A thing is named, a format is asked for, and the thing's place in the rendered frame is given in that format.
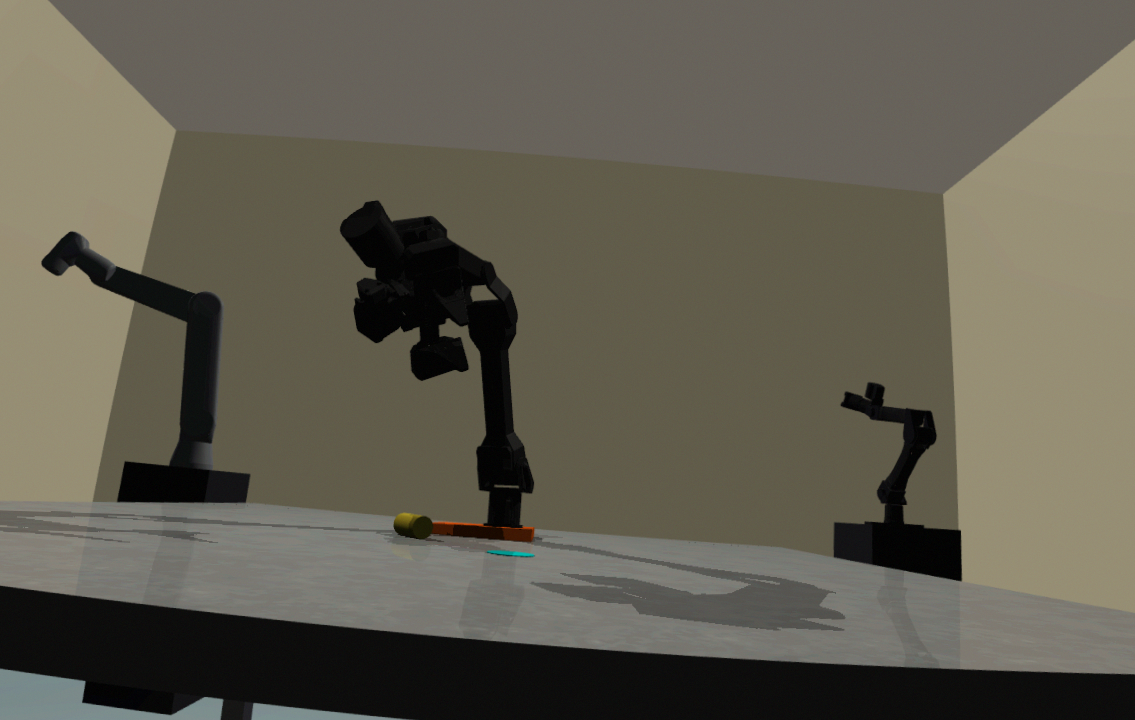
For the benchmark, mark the yellow tall cylinder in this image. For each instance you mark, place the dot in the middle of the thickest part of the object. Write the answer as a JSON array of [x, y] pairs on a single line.
[[413, 526]]

